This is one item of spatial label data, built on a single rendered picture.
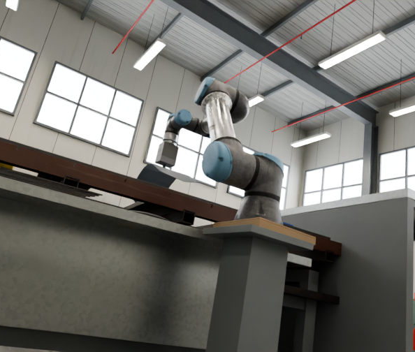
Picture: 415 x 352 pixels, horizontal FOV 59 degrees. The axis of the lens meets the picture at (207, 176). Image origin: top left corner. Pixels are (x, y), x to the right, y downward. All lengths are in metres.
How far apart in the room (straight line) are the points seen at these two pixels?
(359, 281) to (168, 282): 0.87
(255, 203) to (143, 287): 0.49
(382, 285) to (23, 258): 1.35
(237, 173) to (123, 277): 0.52
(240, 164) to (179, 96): 10.87
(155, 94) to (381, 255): 10.26
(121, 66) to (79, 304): 10.42
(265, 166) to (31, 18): 10.43
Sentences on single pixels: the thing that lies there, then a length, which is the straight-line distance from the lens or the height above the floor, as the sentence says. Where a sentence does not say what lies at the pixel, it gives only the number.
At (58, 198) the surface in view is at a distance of 1.11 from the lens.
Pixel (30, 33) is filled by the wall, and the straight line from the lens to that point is 11.09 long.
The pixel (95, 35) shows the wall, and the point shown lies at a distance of 11.57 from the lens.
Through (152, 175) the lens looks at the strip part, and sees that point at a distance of 1.91.
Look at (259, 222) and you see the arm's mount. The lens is 1.03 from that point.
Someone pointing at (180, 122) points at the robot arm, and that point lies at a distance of 1.79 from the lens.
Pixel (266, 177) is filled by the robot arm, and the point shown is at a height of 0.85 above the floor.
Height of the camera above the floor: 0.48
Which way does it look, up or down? 18 degrees up
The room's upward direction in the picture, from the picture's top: 11 degrees clockwise
